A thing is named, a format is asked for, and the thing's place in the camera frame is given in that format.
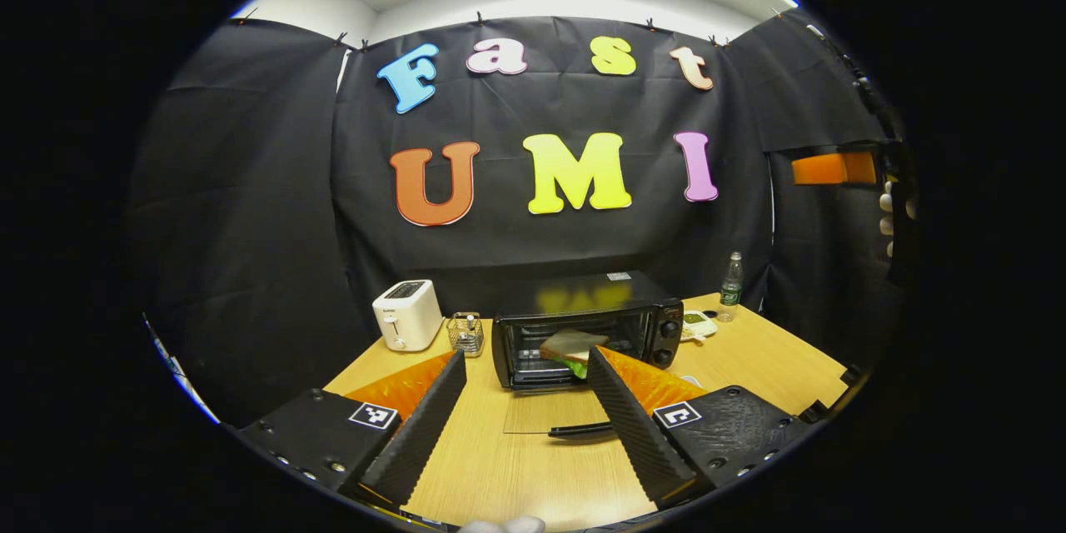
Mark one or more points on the green lettuce leaf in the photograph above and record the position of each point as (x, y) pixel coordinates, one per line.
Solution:
(579, 368)

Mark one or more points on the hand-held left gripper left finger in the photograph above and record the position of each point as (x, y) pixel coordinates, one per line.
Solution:
(420, 437)

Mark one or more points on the white bread slice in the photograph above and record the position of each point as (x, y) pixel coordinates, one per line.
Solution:
(570, 343)

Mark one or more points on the white toaster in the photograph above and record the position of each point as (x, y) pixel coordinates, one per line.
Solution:
(408, 318)

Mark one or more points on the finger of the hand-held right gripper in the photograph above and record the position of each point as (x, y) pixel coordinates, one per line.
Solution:
(833, 169)

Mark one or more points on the black backdrop cloth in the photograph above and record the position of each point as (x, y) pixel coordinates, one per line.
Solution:
(541, 241)

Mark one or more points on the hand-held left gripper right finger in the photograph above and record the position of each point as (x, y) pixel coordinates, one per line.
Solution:
(633, 429)

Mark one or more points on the clear plastic water bottle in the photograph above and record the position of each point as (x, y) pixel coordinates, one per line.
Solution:
(730, 291)

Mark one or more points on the black electric oven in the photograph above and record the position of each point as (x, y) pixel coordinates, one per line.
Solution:
(583, 296)

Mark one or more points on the white divided spice dish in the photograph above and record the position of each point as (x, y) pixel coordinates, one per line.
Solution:
(698, 325)

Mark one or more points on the black table edge clamp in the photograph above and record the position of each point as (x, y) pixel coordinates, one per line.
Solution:
(851, 374)
(814, 411)

